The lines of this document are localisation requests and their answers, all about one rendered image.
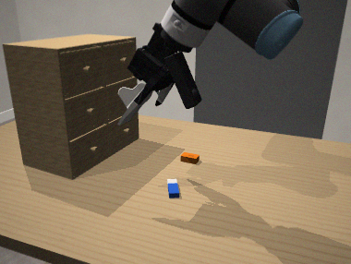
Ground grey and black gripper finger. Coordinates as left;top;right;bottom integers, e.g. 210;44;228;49
155;81;175;106
118;75;162;126

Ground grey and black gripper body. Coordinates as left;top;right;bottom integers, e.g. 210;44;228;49
127;23;193;92

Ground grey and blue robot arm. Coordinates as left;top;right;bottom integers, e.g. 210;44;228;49
161;0;303;109

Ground white and blue eraser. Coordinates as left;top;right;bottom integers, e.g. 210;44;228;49
167;179;179;198

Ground dark brown chest of drawers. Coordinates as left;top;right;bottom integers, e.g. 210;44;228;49
3;35;139;180

